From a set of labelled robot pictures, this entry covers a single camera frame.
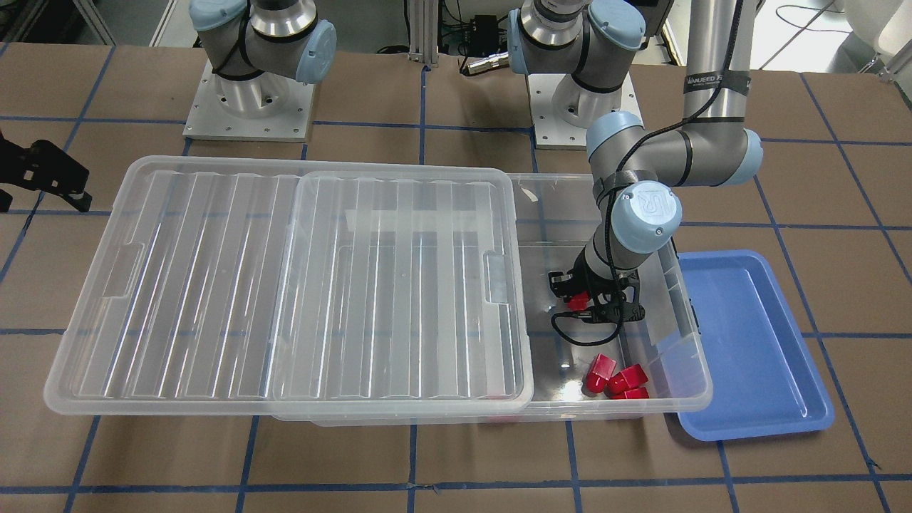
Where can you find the clear plastic box lid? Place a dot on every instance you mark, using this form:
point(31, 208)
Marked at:
point(178, 311)

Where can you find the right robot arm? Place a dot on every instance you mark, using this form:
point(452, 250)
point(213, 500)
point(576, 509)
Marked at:
point(264, 60)

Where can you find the clear plastic storage box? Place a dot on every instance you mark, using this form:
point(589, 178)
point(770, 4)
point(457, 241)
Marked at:
point(541, 299)

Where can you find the blue plastic tray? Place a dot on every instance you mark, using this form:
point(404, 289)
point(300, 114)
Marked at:
point(765, 381)

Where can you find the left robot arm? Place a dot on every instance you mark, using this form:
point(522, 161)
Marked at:
point(635, 170)

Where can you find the red block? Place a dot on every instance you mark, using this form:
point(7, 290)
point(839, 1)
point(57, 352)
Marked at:
point(637, 393)
point(600, 372)
point(631, 377)
point(579, 302)

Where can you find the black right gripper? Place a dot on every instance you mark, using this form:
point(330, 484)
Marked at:
point(41, 171)

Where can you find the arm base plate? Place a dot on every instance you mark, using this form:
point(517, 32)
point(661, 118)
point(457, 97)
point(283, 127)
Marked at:
point(267, 108)
point(562, 111)

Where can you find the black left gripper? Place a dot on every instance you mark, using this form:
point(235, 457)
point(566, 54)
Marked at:
point(588, 276)

